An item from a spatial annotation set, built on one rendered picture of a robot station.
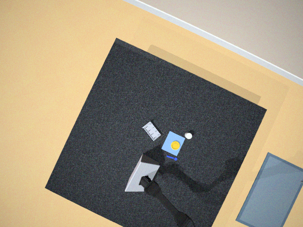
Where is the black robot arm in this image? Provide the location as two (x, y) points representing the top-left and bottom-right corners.
(139, 176), (195, 227)

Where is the yellow plate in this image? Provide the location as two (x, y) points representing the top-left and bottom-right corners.
(171, 141), (180, 150)

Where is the light blue mat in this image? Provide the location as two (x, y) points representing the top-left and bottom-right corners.
(161, 131), (185, 156)

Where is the white cylinder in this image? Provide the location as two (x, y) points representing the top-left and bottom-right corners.
(185, 132), (192, 139)

